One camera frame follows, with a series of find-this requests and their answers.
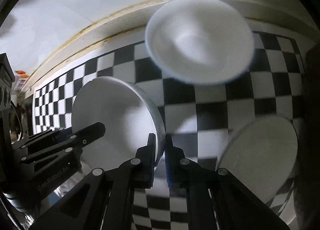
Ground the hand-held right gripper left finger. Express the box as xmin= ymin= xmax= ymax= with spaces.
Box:
xmin=29 ymin=133 xmax=158 ymax=230

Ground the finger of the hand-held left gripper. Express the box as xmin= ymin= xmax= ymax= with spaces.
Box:
xmin=21 ymin=146 xmax=82 ymax=173
xmin=11 ymin=122 xmax=106 ymax=157

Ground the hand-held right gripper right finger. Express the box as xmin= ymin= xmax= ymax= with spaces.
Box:
xmin=164 ymin=133 xmax=290 ymax=230

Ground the plain white bowl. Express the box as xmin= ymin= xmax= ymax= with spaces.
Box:
xmin=216 ymin=116 xmax=298 ymax=204
xmin=71 ymin=76 xmax=166 ymax=170

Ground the white bowl with blue pattern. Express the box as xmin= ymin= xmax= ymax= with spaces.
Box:
xmin=145 ymin=0 xmax=255 ymax=86

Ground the black and white checkered mat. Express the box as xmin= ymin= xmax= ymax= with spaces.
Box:
xmin=32 ymin=31 xmax=308 ymax=230

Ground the brown rice cooker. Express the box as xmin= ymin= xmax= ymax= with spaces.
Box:
xmin=294 ymin=47 xmax=320 ymax=230

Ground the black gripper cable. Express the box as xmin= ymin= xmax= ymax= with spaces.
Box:
xmin=9 ymin=98 xmax=24 ymax=141

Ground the colourful wall sticker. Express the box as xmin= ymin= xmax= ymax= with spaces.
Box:
xmin=14 ymin=70 xmax=30 ymax=93

